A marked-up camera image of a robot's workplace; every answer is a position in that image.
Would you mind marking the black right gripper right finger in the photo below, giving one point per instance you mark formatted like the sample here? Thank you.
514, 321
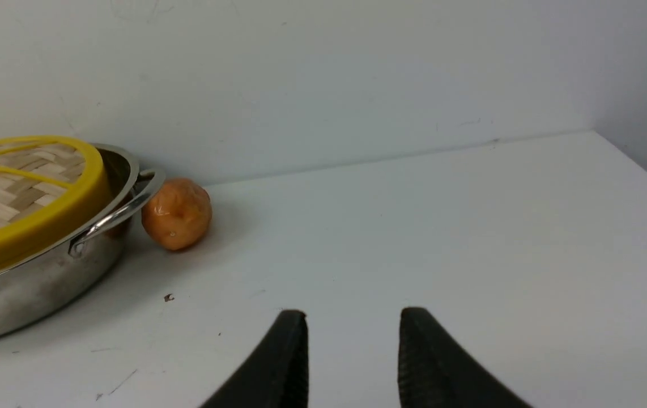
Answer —
434, 370

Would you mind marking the orange round fruit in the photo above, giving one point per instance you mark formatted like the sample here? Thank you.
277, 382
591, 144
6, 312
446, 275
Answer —
179, 215

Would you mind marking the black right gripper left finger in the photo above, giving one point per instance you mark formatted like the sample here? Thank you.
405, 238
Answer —
276, 373

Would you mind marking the yellow woven bamboo steamer lid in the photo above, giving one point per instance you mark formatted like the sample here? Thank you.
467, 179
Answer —
49, 187

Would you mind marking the stainless steel pot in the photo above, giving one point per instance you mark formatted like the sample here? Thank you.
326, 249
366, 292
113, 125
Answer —
45, 283

